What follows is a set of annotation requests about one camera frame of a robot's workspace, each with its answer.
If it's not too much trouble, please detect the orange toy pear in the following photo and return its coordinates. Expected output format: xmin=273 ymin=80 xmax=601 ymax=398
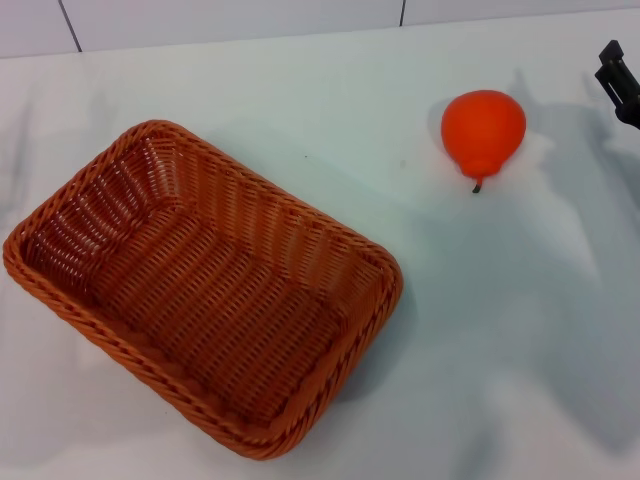
xmin=440 ymin=88 xmax=527 ymax=194

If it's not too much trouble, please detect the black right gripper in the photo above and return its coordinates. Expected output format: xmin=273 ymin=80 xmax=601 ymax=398
xmin=594 ymin=40 xmax=640 ymax=126

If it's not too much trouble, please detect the orange woven plastic basket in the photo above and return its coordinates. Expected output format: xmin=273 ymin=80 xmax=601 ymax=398
xmin=2 ymin=118 xmax=405 ymax=461

